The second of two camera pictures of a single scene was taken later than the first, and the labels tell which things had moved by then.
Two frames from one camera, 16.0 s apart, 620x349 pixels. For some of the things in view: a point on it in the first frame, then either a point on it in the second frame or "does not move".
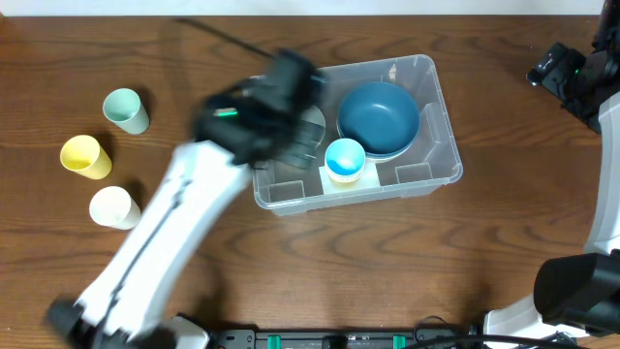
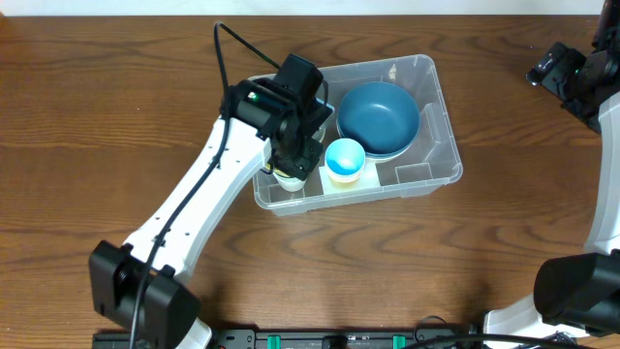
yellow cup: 84,155 → 281,173
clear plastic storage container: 387,134 does not move
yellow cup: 343,185 does not move
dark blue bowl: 384,117 does not move
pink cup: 344,176 does not move
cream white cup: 113,207 → 290,183
